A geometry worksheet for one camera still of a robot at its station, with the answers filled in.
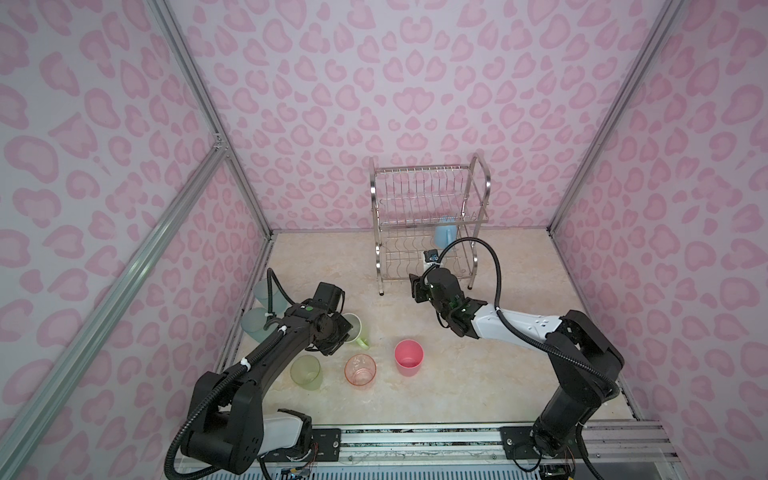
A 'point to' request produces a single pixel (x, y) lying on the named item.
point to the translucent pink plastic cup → (360, 371)
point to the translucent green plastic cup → (306, 371)
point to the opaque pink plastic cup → (408, 355)
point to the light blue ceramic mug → (445, 235)
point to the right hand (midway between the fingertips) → (419, 270)
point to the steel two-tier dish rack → (427, 213)
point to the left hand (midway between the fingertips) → (351, 331)
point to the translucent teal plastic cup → (279, 300)
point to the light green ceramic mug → (356, 331)
